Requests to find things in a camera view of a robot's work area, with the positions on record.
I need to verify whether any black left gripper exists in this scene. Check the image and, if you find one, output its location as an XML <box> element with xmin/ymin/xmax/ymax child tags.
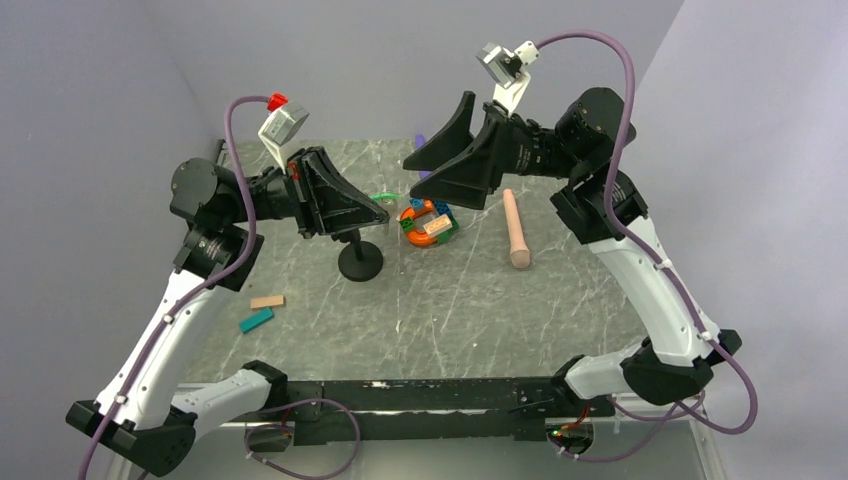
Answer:
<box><xmin>227</xmin><ymin>146</ymin><xmax>390</xmax><ymax>238</ymax></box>

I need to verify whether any aluminium frame rail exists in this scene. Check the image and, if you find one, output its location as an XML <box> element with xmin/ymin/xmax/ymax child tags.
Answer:
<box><xmin>105</xmin><ymin>377</ymin><xmax>707</xmax><ymax>465</ymax></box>

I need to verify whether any black table front rail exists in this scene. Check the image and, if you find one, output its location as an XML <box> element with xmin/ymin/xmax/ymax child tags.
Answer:
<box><xmin>240</xmin><ymin>377</ymin><xmax>614</xmax><ymax>446</ymax></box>

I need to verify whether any gold microphone on black stand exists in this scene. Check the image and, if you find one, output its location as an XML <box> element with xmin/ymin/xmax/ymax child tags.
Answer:
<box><xmin>337</xmin><ymin>230</ymin><xmax>384</xmax><ymax>282</ymax></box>

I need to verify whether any teal wooden block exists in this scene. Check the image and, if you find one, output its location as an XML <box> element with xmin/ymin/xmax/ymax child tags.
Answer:
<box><xmin>239</xmin><ymin>308</ymin><xmax>274</xmax><ymax>334</ymax></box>

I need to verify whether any tan wooden block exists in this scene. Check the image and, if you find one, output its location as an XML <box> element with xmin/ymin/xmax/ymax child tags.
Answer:
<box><xmin>250</xmin><ymin>295</ymin><xmax>286</xmax><ymax>310</ymax></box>

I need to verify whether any colourful toy block ring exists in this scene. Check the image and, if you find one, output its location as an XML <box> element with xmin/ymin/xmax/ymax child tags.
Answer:
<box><xmin>398</xmin><ymin>197</ymin><xmax>461</xmax><ymax>249</ymax></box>

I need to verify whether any beige wooden pestle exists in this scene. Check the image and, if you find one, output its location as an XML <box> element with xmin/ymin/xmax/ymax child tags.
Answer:
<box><xmin>502</xmin><ymin>189</ymin><xmax>531</xmax><ymax>269</ymax></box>

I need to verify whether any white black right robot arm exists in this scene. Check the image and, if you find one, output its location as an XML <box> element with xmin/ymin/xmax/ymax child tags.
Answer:
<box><xmin>402</xmin><ymin>87</ymin><xmax>742</xmax><ymax>416</ymax></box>

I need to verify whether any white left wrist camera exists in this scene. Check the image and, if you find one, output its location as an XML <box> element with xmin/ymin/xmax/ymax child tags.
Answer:
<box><xmin>258</xmin><ymin>102</ymin><xmax>309</xmax><ymax>169</ymax></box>

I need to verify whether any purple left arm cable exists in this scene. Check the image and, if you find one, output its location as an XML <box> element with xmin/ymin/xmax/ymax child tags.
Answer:
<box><xmin>78</xmin><ymin>95</ymin><xmax>273</xmax><ymax>480</ymax></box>

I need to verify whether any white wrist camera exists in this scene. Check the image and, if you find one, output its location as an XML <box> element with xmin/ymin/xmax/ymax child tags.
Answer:
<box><xmin>476</xmin><ymin>40</ymin><xmax>539</xmax><ymax>115</ymax></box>
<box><xmin>258</xmin><ymin>102</ymin><xmax>309</xmax><ymax>169</ymax></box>

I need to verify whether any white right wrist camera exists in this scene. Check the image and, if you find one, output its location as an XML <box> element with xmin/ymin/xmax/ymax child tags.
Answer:
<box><xmin>476</xmin><ymin>40</ymin><xmax>539</xmax><ymax>115</ymax></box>

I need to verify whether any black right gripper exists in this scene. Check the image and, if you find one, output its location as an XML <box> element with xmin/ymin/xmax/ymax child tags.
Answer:
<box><xmin>404</xmin><ymin>89</ymin><xmax>587</xmax><ymax>207</ymax></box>

